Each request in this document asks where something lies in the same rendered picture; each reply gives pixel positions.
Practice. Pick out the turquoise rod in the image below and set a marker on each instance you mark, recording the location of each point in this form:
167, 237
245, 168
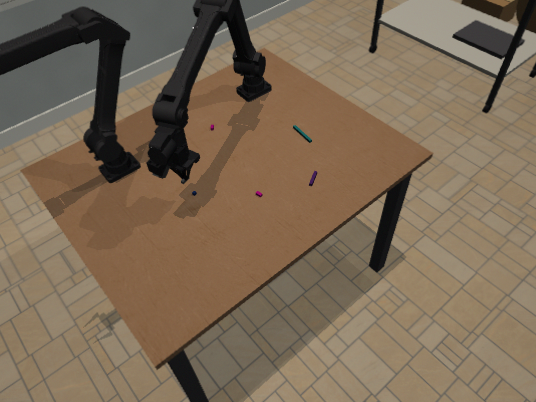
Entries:
302, 134

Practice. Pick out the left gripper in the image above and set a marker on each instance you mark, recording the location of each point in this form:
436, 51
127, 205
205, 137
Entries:
193, 157

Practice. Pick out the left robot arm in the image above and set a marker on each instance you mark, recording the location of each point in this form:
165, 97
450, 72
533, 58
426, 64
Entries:
162, 145

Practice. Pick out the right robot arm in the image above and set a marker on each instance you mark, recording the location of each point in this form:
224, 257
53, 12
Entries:
112, 39

